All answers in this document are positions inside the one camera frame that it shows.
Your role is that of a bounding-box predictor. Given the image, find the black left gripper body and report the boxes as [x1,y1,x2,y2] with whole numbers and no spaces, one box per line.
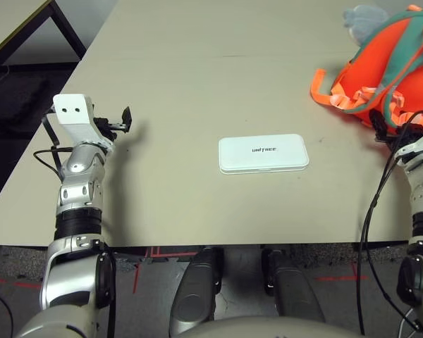
[93,117,125,135]

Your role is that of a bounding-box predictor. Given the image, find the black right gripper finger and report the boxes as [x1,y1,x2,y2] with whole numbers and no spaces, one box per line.
[369,109,387,137]

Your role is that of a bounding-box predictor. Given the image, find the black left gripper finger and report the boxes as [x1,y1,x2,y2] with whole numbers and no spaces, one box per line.
[121,105,133,134]

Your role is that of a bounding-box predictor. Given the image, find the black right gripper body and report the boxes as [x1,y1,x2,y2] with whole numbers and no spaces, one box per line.
[375,119,423,145]

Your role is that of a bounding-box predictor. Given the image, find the orange and green backpack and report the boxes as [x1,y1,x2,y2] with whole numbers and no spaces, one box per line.
[309,4,423,137]

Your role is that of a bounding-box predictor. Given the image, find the blue-grey plush whale keychain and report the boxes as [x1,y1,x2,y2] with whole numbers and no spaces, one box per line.
[342,4,391,45]

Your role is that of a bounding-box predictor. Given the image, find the white plastic pencil case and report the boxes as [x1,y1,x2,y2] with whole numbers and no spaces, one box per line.
[217,132,309,175]

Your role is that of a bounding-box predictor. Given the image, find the dark grey left robot leg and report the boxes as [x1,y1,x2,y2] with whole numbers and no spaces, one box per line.
[168,246,223,336]

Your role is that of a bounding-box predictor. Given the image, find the dark grey robot leg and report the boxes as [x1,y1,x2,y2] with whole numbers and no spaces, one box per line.
[168,246,223,336]
[262,248,327,323]

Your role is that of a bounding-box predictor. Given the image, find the dark grey right robot leg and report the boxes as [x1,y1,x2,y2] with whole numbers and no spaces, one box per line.
[262,248,327,323]

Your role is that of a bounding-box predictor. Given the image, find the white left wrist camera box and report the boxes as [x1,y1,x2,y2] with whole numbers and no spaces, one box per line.
[51,94,94,142]

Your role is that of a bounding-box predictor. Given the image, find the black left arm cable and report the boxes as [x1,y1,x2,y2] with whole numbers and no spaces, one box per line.
[33,111,75,179]

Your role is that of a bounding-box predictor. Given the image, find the beige side table black frame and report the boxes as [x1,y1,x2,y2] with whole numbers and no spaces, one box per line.
[0,0,88,100]

